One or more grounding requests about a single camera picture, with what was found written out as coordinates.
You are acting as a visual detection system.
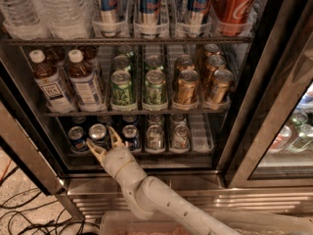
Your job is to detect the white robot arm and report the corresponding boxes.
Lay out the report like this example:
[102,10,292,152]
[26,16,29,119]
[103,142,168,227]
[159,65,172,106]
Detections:
[86,127,241,235]

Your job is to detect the gold can second row right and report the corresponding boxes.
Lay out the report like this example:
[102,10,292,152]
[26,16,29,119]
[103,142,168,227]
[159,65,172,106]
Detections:
[201,55,226,86]

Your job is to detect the water bottle left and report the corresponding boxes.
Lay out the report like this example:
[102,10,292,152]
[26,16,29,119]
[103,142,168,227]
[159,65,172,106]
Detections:
[0,0,49,40]

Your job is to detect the gold can second row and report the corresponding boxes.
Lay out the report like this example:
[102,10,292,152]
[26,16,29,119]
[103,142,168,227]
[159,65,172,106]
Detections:
[174,54,196,77]
[201,55,226,86]

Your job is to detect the black floor cables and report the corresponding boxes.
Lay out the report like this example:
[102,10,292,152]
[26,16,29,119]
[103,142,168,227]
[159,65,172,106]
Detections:
[0,164,101,235]

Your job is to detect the gold can back right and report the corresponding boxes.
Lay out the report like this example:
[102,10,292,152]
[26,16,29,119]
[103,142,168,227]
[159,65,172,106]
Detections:
[200,43,221,62]

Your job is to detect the gold can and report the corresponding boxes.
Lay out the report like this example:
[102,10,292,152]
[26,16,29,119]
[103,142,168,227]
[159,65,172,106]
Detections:
[205,70,234,104]
[200,43,221,62]
[174,70,199,105]

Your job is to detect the orange floor cable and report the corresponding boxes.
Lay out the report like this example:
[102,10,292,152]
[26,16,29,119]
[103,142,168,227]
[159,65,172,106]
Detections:
[0,159,14,183]

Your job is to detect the red bull can left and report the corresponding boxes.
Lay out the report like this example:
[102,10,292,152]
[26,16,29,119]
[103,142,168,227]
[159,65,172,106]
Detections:
[98,0,127,37]

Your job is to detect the red coca cola can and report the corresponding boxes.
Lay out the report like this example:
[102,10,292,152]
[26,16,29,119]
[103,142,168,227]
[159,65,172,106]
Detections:
[212,0,254,36]

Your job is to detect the red bull can right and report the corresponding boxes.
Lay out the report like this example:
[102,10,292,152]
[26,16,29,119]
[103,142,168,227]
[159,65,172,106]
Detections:
[184,0,211,37]

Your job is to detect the clear plastic bin right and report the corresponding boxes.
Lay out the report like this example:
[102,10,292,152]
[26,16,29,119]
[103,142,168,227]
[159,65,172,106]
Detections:
[211,211,313,235]

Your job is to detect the tea bottle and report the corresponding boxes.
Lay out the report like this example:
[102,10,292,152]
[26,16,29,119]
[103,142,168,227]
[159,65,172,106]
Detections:
[68,49,103,107]
[29,50,74,113]

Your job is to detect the gold can second row left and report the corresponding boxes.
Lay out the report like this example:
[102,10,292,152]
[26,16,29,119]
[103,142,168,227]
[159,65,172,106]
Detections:
[174,54,196,77]

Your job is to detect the clear plastic bin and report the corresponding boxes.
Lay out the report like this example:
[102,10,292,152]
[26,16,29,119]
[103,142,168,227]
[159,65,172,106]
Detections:
[211,211,313,235]
[99,211,193,235]

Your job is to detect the green can second row right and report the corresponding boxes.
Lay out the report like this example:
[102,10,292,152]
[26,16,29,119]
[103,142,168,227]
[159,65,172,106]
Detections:
[145,55,164,71]

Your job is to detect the silver can lane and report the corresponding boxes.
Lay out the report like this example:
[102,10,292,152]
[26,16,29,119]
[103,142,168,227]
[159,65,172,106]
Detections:
[146,125,164,151]
[171,125,190,150]

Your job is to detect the red bull can middle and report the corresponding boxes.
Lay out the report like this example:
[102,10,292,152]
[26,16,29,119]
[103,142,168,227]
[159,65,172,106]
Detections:
[139,0,161,37]

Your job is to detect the green can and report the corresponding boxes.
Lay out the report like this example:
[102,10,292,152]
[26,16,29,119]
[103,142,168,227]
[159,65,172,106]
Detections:
[111,70,135,106]
[145,70,166,105]

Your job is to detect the green can front right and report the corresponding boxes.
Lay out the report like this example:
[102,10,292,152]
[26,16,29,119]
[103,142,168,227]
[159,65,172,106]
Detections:
[145,70,166,105]

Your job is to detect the water bottle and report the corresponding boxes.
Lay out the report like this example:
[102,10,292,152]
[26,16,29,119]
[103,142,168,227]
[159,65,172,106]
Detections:
[41,0,91,40]
[0,0,49,40]

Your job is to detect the gold can front left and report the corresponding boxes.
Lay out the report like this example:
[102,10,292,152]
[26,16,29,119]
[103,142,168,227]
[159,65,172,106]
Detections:
[174,70,199,105]

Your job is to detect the green can second row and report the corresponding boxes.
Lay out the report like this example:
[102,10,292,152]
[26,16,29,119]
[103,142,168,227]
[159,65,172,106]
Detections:
[112,55,132,73]
[145,55,164,71]

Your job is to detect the blue pepsi can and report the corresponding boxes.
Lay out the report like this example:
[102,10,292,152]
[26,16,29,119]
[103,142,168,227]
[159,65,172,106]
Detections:
[67,126,89,153]
[89,123,111,150]
[122,125,141,151]

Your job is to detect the red bull can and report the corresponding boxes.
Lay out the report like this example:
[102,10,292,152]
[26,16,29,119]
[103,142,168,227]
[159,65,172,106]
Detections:
[184,0,211,37]
[139,0,161,37]
[98,0,127,37]

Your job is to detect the tea bottle right front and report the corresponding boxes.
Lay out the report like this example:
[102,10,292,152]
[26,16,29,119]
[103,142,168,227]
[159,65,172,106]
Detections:
[68,49,103,107]

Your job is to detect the stainless fridge door left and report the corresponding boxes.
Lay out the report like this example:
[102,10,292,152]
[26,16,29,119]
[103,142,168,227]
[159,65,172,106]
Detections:
[0,102,64,195]

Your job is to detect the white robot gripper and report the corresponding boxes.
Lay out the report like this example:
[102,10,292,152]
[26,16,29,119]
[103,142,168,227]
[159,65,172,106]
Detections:
[86,126,147,189]

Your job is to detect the glass fridge door right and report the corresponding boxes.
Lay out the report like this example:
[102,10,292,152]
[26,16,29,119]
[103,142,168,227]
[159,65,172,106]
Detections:
[225,0,313,187]

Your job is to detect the gold can front right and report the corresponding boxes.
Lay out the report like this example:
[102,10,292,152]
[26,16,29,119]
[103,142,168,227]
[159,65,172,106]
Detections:
[205,70,234,104]

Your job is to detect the green can front left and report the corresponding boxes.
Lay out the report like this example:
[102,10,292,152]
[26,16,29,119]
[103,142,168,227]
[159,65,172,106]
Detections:
[111,70,135,106]

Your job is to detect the water bottle right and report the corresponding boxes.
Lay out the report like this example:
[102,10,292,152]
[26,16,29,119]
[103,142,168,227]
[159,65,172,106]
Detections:
[41,0,91,40]

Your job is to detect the green can second row left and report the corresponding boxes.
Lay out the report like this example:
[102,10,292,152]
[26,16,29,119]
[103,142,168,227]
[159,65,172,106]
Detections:
[112,55,132,73]

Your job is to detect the clear plastic bin left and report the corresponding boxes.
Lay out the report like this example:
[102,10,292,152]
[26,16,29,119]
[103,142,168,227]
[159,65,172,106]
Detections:
[99,211,193,235]

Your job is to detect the tea bottle left front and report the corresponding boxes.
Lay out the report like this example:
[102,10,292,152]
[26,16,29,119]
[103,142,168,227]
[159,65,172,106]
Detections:
[29,50,74,113]

